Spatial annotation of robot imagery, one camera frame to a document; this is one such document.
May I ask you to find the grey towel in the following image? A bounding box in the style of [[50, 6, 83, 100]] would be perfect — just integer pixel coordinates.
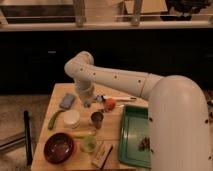
[[83, 99, 92, 108]]

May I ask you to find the green plastic cup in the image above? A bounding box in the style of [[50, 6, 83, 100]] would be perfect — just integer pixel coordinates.
[[80, 136, 97, 153]]

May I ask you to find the white black box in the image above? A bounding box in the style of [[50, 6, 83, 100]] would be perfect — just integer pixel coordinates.
[[91, 142, 113, 169]]

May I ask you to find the dark grape bunch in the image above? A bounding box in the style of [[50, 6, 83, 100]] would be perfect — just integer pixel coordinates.
[[139, 137, 150, 151]]

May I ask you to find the black floor bar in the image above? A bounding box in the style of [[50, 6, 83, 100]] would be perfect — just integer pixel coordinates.
[[24, 110, 33, 165]]

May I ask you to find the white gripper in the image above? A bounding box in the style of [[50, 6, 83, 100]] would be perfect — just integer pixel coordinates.
[[76, 85, 94, 101]]

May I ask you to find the green chili pepper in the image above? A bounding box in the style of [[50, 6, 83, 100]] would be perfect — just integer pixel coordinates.
[[48, 110, 64, 130]]

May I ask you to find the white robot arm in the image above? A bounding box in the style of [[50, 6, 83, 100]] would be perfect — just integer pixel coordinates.
[[64, 51, 213, 171]]

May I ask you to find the small metal cup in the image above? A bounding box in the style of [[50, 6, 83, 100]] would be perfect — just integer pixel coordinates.
[[91, 112, 104, 129]]

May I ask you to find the orange round fruit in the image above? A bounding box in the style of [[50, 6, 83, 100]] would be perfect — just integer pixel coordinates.
[[104, 98, 116, 110]]

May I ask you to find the white lidded container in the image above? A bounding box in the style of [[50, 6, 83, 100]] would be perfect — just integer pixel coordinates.
[[63, 110, 80, 128]]

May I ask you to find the blue sponge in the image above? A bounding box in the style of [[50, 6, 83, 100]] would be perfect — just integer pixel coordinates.
[[59, 93, 76, 110]]

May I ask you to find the dark red bowl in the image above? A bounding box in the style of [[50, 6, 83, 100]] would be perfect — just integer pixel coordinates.
[[43, 133, 74, 164]]

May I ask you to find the yellow banana toy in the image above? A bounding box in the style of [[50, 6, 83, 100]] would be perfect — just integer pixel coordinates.
[[71, 131, 96, 138]]

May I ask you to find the green plastic tray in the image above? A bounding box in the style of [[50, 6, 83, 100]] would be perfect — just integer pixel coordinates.
[[118, 105, 151, 168]]

